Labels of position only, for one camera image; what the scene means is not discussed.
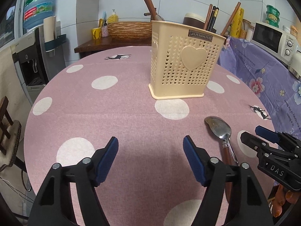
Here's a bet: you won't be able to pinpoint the steel spoon wooden handle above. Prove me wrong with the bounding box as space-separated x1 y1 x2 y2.
204 115 234 204

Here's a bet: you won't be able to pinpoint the cream plastic utensil holder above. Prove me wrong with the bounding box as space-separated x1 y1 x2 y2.
148 21 226 100

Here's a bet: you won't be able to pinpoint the black gold-banded chopstick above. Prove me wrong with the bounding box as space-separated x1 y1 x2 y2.
210 7 219 31

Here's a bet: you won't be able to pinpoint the right hand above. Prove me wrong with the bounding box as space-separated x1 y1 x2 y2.
272 184 300 217

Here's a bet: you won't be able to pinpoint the purple floral cloth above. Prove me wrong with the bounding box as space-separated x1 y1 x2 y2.
218 37 300 138

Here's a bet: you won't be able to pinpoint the wooden chair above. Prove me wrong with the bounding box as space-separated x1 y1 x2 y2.
1 96 27 173

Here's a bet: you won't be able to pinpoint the white toaster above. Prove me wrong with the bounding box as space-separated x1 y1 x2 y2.
288 50 301 81

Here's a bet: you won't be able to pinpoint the pink polka-dot tablecloth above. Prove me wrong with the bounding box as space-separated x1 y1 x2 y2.
24 47 274 225

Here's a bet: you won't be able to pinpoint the white microwave oven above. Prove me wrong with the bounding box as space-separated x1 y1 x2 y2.
251 22 300 66

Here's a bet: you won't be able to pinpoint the yellow roll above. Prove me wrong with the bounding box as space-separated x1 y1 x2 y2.
230 8 244 38

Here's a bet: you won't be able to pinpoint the water dispenser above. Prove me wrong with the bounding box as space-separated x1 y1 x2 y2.
13 25 66 104

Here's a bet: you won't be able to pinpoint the brown chopstick in holder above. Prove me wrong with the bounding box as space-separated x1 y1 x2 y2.
144 0 159 21
220 2 241 36
147 0 157 21

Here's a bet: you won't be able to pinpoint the green stacked bowls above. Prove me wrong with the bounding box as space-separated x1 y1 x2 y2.
265 5 280 28

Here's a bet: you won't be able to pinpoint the black chopstick in holder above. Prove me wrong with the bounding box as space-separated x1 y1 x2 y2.
207 6 216 31

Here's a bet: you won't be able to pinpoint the brown rice cooker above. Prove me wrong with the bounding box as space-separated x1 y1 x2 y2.
183 13 206 29

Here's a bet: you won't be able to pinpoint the dark wooden side table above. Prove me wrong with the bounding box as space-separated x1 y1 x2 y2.
74 37 151 59

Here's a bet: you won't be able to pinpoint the yellow mug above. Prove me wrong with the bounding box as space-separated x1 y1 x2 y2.
91 27 102 40

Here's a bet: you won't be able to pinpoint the woven basket basin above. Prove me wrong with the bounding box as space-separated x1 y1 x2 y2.
108 21 152 41

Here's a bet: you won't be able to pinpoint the yellow soap bottle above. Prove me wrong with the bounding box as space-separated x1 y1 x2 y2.
107 9 118 24

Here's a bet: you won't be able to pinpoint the blue water jug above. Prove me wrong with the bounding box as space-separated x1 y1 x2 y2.
23 0 54 31

